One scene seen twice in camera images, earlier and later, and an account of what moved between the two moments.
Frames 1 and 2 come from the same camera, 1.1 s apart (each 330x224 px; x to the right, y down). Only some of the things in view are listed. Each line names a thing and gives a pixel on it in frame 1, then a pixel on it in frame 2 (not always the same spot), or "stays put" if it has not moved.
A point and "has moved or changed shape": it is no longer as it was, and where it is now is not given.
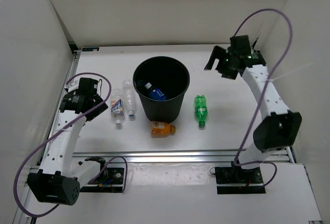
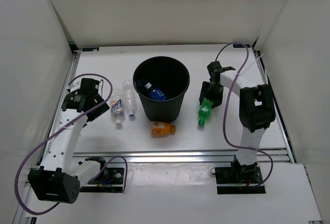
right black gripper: [219, 53] -> [217, 100]
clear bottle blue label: [155, 93] stays put
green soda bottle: [200, 109] has moved or changed shape
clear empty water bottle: [129, 94] stays put
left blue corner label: [90, 49] stays put
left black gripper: [97, 111] stays put
